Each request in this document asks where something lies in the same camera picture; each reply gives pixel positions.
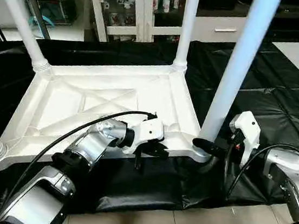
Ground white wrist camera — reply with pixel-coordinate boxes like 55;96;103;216
224;108;264;170
120;113;168;160

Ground turquoise plastic stand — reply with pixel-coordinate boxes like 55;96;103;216
20;10;59;31

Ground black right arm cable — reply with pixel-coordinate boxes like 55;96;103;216
220;136;299;209

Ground black table mat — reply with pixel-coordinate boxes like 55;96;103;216
0;9;299;224

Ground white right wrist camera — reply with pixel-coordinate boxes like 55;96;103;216
224;108;264;170

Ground white plastic table top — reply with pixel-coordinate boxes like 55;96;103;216
0;43;222;198

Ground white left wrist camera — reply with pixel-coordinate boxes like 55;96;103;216
120;113;168;160

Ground white drawer unit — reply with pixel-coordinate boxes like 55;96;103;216
193;10;256;49

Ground white glass door cabinet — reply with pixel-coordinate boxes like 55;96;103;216
79;0;203;54

